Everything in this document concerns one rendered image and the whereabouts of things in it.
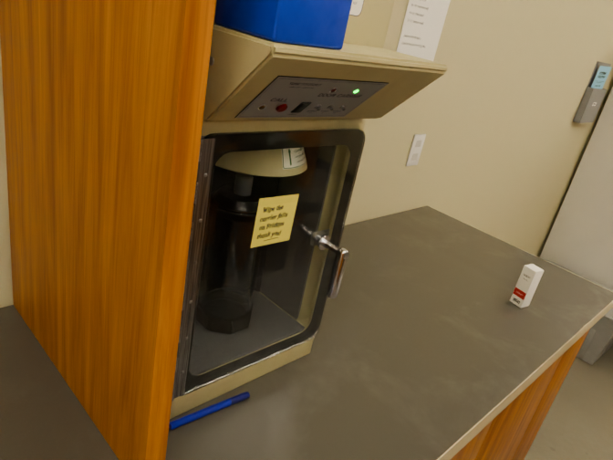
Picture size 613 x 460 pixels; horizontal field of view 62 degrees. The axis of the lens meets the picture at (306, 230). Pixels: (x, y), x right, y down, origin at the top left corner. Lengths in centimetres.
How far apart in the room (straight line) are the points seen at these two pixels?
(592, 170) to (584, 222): 33
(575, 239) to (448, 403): 274
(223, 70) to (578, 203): 321
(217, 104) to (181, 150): 9
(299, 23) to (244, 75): 7
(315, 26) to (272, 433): 59
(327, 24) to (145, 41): 18
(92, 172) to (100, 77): 12
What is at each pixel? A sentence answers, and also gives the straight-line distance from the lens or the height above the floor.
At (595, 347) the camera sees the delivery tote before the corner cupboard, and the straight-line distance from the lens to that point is 336.
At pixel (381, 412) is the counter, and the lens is 94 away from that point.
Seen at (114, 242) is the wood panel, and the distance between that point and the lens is 64.
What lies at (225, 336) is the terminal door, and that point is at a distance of 79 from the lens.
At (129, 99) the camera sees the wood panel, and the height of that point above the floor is 143.
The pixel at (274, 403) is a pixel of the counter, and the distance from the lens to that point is 90.
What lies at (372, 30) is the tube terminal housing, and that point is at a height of 153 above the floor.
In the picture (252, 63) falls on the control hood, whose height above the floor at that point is 149.
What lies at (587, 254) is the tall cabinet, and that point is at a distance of 367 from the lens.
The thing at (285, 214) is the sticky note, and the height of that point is 127.
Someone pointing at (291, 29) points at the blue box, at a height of 152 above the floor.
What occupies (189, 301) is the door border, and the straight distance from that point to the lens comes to 71.
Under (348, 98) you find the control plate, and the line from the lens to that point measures 67.
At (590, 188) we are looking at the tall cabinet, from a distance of 360.
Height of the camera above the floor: 155
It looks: 24 degrees down
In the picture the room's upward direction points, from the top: 12 degrees clockwise
